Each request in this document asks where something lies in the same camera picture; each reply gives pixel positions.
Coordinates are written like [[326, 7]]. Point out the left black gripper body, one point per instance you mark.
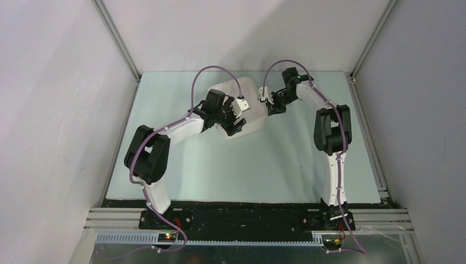
[[225, 116]]

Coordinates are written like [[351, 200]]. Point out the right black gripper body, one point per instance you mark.
[[280, 100]]

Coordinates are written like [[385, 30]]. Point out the white medicine kit case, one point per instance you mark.
[[245, 92]]

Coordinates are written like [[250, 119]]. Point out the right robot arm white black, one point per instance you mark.
[[332, 133]]

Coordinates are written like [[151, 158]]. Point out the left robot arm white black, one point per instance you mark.
[[148, 153]]

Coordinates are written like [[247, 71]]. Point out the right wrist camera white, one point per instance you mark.
[[264, 95]]

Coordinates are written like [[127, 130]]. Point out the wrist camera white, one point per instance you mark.
[[240, 105], [264, 95]]

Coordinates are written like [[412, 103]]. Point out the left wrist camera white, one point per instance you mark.
[[240, 105]]

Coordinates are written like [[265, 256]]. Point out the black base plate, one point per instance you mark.
[[249, 222]]

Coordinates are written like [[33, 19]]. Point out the aluminium frame rail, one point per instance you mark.
[[385, 217]]

